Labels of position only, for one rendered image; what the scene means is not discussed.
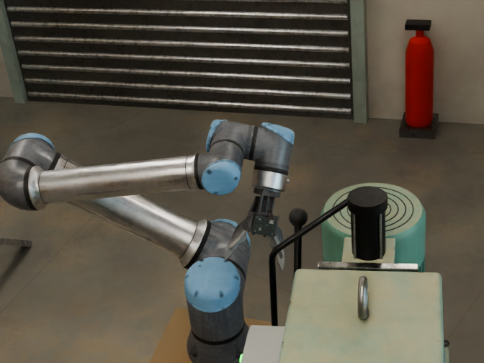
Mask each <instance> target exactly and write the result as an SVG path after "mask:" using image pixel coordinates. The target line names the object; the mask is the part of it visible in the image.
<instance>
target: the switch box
mask: <svg viewBox="0 0 484 363"><path fill-rule="evenodd" d="M284 327H285V326H254V325H252V326H250V327H249V330H248V333H247V337H246V343H245V346H244V350H243V355H242V359H241V363H278V362H279V355H280V351H281V347H282V339H283V335H284Z"/></svg>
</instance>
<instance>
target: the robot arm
mask: <svg viewBox="0 0 484 363"><path fill-rule="evenodd" d="M294 139H295V134H294V132H293V131H292V130H291V129H289V128H286V127H282V126H280V125H275V124H271V123H267V122H263V123H262V124H261V127H258V126H254V125H247V124H243V123H238V122H231V121H227V120H213V121H212V124H211V126H210V130H209V132H208V135H207V142H206V151H207V152H208V153H198V154H194V155H192V156H179V157H171V158H159V159H151V160H144V161H131V162H124V163H111V164H104V165H96V166H82V165H80V164H78V163H76V162H74V161H72V160H70V159H68V158H66V157H64V156H63V155H62V154H60V153H59V152H57V151H55V148H54V145H52V142H51V141H50V140H49V139H48V138H46V137H45V136H44V135H41V134H37V133H27V134H24V135H20V136H19V137H17V138H16V139H15V140H14V142H13V143H12V144H11V145H10V146H9V148H8V150H7V153H6V155H5V157H4V158H3V160H2V162H1V163H0V196H1V197H2V198H3V199H4V200H5V201H6V202H7V203H9V204H10V205H11V206H13V207H16V208H18V209H21V210H27V211H36V210H43V209H45V207H46V206H47V204H49V203H56V202H67V203H68V204H70V205H73V206H74V207H77V208H79V209H81V210H83V211H85V212H87V213H89V214H91V215H93V216H95V217H97V218H99V219H101V220H103V221H105V222H107V223H109V224H111V225H114V226H116V227H118V228H120V229H122V230H124V231H126V232H128V233H130V234H132V235H134V236H136V237H138V238H140V239H142V240H144V241H147V242H149V243H151V244H153V245H154V246H157V247H159V248H161V249H163V250H164V251H167V252H169V253H170V254H173V255H175V256H177V257H178V258H179V261H180V264H181V266H182V267H184V268H185V269H188V271H187V273H186V275H185V279H184V292H185V295H186V299H187V307H188V313H189V321H190V326H191V331H190V332H189V336H188V339H187V353H188V356H189V358H190V360H191V361H192V362H193V363H240V356H241V355H242V353H243V350H244V346H245V343H246V337H247V333H248V330H249V327H248V326H247V324H246V323H245V321H244V314H243V292H244V287H245V283H246V275H247V269H248V261H249V258H250V255H251V247H250V246H251V242H250V238H249V236H248V233H247V229H248V232H250V231H251V233H252V235H254V234H259V235H263V237H266V236H269V237H271V239H270V241H269V244H270V246H271V247H272V248H274V247H275V246H277V245H278V244H280V243H281V242H283V235H282V231H281V229H280V228H279V226H278V222H279V217H278V216H274V215H273V214H272V212H273V208H274V201H275V198H276V197H281V192H284V191H285V189H286V185H287V184H286V183H289V182H290V180H289V179H287V176H288V171H289V168H290V160H291V156H292V149H293V147H294ZM244 159H247V160H251V161H255V164H254V172H253V176H252V180H251V186H253V187H255V188H254V193H256V194H260V195H261V196H260V197H259V196H255V198H254V201H253V203H252V206H251V208H250V210H249V212H248V215H247V217H246V218H245V219H244V220H242V221H241V222H240V223H239V224H237V223H236V222H234V221H232V220H227V219H217V220H214V221H211V222H210V221H208V220H201V221H198V222H194V221H192V220H190V219H188V218H186V217H184V216H182V215H180V214H178V213H176V212H174V211H172V210H170V209H168V208H166V207H164V206H162V205H160V204H158V203H156V202H154V201H152V200H150V199H148V198H146V197H144V196H142V195H141V194H153V193H160V192H175V191H182V190H190V189H206V190H207V191H208V192H209V193H211V194H215V195H225V194H229V193H231V192H232V191H233V190H234V189H235V188H236V187H237V186H238V182H239V180H240V178H241V169H242V165H243V160H244Z"/></svg>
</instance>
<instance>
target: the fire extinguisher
mask: <svg viewBox="0 0 484 363"><path fill-rule="evenodd" d="M430 28H431V20H421V19H407V20H406V23H405V30H415V31H416V36H414V37H412V38H411V39H410V40H409V42H408V45H407V48H406V50H405V112H404V114H403V119H402V121H401V124H400V128H399V137H401V138H423V139H434V138H435V135H436V129H437V125H438V122H439V114H436V113H433V94H434V48H433V46H432V44H431V40H430V38H429V37H427V36H425V35H424V31H429V30H430Z"/></svg>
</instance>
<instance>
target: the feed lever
mask: <svg viewBox="0 0 484 363"><path fill-rule="evenodd" d="M289 220H290V222H291V224H293V225H294V226H295V232H294V233H296V232H298V231H299V230H300V229H302V226H303V225H304V224H306V222H307V220H308V214H307V213H306V211H305V210H304V209H302V208H300V207H297V208H295V209H293V210H291V212H290V214H289ZM301 258H302V237H300V238H299V239H297V240H296V241H294V276H295V272H296V271H297V270H298V269H301Z"/></svg>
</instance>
